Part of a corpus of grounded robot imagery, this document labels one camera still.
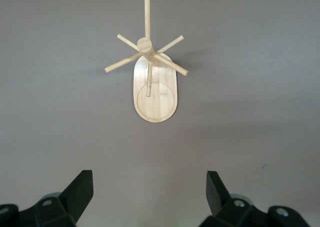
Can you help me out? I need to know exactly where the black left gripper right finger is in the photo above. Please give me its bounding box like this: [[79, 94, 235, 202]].
[[202, 171, 271, 227]]

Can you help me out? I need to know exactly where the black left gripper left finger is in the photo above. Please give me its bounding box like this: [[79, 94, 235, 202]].
[[18, 170, 94, 227]]

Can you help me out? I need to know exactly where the wooden cup rack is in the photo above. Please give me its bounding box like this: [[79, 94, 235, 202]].
[[104, 0, 189, 123]]

